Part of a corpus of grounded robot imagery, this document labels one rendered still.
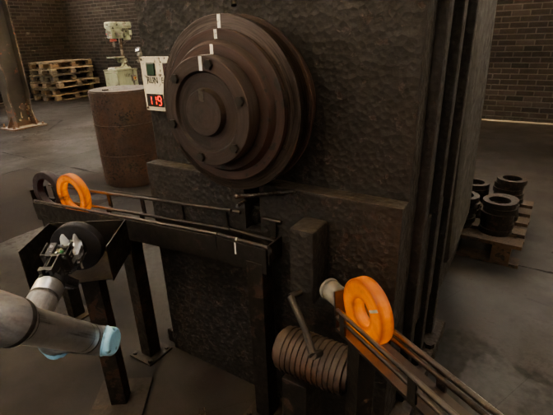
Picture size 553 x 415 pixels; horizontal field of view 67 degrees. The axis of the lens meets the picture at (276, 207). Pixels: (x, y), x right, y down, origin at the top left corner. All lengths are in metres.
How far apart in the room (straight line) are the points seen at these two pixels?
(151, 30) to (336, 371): 1.20
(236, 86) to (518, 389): 1.56
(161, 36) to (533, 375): 1.90
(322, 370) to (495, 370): 1.04
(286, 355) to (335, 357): 0.13
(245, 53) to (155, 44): 0.53
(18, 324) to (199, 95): 0.64
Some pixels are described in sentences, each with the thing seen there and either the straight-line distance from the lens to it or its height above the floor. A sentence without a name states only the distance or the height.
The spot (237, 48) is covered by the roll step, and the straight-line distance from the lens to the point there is 1.10.
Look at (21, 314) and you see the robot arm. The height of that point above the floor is 0.84.
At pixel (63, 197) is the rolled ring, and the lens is 2.02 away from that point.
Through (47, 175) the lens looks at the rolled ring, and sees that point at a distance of 2.08.
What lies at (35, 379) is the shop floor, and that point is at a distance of 2.13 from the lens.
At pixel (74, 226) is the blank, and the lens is 1.40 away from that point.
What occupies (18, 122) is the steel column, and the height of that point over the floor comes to 0.10.
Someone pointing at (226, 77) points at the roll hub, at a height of 1.20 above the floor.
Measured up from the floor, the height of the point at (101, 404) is 0.01.
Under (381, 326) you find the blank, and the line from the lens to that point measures 0.94.
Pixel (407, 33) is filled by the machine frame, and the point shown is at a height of 1.29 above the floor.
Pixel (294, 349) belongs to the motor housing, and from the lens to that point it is 1.18.
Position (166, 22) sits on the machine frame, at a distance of 1.50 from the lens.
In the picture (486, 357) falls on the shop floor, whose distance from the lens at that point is 2.08.
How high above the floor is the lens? 1.30
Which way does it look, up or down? 23 degrees down
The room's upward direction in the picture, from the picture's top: 2 degrees counter-clockwise
